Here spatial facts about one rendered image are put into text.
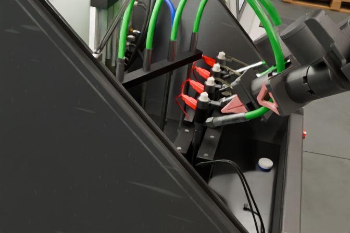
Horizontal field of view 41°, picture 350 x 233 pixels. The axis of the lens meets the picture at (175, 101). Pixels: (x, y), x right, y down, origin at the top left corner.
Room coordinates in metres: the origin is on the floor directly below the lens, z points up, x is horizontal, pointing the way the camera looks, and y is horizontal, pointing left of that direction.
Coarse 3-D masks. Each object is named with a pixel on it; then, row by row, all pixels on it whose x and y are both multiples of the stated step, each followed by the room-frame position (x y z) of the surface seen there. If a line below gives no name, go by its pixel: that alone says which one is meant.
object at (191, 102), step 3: (183, 96) 0.94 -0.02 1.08; (186, 96) 0.95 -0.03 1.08; (183, 99) 0.94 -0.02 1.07; (186, 99) 0.93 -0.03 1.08; (189, 99) 0.93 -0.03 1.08; (192, 99) 0.93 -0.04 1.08; (186, 102) 0.93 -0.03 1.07; (189, 102) 0.92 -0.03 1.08; (192, 102) 0.92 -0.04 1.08; (195, 102) 0.91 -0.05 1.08; (189, 105) 0.92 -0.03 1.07; (192, 105) 0.91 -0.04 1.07; (195, 105) 0.91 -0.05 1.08; (195, 108) 0.91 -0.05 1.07
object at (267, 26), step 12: (132, 0) 0.92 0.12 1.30; (252, 0) 0.77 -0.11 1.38; (264, 12) 0.77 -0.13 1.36; (264, 24) 0.76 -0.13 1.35; (120, 36) 0.93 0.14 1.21; (276, 36) 0.75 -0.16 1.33; (120, 48) 0.93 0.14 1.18; (276, 48) 0.74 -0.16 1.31; (120, 60) 0.93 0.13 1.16; (276, 60) 0.74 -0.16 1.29; (264, 108) 0.74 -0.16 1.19
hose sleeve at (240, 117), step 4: (240, 112) 0.77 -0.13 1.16; (244, 112) 0.76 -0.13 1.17; (220, 116) 0.79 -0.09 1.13; (224, 116) 0.78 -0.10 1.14; (228, 116) 0.77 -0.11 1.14; (232, 116) 0.77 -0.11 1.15; (236, 116) 0.76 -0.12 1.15; (240, 116) 0.76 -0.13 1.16; (244, 116) 0.75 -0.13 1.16; (216, 120) 0.78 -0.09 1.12; (220, 120) 0.78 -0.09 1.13; (224, 120) 0.77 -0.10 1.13; (228, 120) 0.77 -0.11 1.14; (232, 120) 0.76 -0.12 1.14; (236, 120) 0.76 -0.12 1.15; (240, 120) 0.76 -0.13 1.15; (244, 120) 0.75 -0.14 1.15; (216, 124) 0.78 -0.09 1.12; (220, 124) 0.78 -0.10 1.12; (224, 124) 0.78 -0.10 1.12
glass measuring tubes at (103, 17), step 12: (96, 0) 0.95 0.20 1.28; (108, 0) 0.96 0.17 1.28; (120, 0) 1.07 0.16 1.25; (96, 12) 0.96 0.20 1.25; (108, 12) 1.00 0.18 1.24; (96, 24) 0.97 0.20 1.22; (108, 24) 1.00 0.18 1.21; (120, 24) 1.07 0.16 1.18; (96, 36) 0.97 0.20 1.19; (96, 48) 0.97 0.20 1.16; (108, 48) 1.00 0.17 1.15; (108, 60) 1.00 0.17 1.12
